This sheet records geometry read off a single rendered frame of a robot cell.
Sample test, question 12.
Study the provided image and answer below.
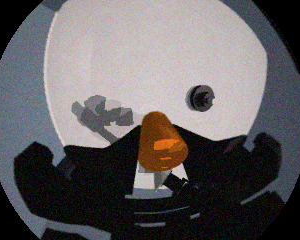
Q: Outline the orange knob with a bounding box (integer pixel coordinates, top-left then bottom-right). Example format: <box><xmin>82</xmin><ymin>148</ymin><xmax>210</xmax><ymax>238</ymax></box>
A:
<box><xmin>138</xmin><ymin>111</ymin><xmax>189</xmax><ymax>172</ymax></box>

